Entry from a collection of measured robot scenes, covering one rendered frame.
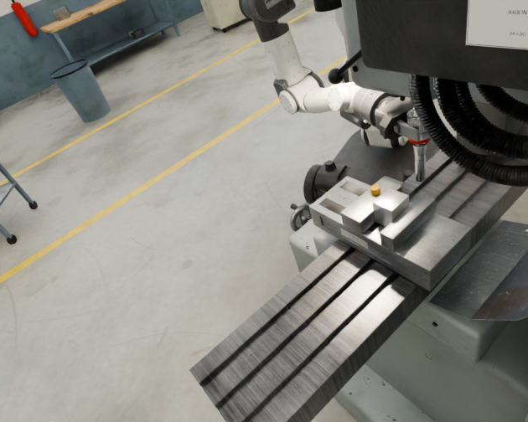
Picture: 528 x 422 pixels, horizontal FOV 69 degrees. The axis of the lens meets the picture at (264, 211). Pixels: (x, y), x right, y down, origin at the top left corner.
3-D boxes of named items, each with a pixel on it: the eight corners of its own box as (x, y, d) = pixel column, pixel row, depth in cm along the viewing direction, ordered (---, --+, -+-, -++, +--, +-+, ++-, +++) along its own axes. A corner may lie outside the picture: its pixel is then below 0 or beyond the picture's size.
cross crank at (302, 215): (287, 233, 158) (280, 212, 151) (308, 216, 162) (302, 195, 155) (314, 249, 147) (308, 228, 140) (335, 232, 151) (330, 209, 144)
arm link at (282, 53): (277, 111, 127) (251, 45, 115) (308, 91, 130) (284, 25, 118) (297, 116, 118) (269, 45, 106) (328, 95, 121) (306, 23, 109)
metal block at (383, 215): (374, 221, 89) (372, 202, 86) (390, 207, 91) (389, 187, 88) (393, 230, 86) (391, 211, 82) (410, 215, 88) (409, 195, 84)
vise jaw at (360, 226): (342, 224, 92) (339, 212, 90) (382, 189, 98) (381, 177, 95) (361, 234, 88) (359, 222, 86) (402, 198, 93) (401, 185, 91)
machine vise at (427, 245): (313, 224, 105) (305, 194, 98) (349, 194, 110) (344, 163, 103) (430, 292, 81) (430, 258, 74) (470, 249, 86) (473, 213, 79)
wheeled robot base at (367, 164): (364, 134, 223) (358, 79, 202) (463, 141, 194) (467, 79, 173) (314, 206, 189) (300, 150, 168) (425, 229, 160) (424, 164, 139)
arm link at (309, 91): (325, 118, 108) (294, 120, 125) (353, 100, 110) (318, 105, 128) (308, 84, 104) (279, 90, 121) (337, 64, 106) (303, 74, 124)
